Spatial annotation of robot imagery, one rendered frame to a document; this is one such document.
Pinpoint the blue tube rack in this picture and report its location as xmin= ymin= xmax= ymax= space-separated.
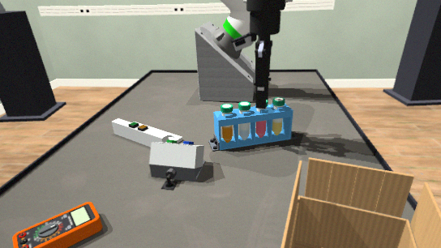
xmin=214 ymin=104 xmax=293 ymax=150

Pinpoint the green screw cap with white top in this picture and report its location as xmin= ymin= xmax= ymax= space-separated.
xmin=220 ymin=104 xmax=233 ymax=113
xmin=238 ymin=101 xmax=250 ymax=111

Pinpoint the dark green screw cap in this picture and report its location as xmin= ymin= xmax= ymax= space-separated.
xmin=272 ymin=97 xmax=285 ymax=106

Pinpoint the orange multimeter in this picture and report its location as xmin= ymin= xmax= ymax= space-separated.
xmin=13 ymin=202 xmax=102 ymax=248

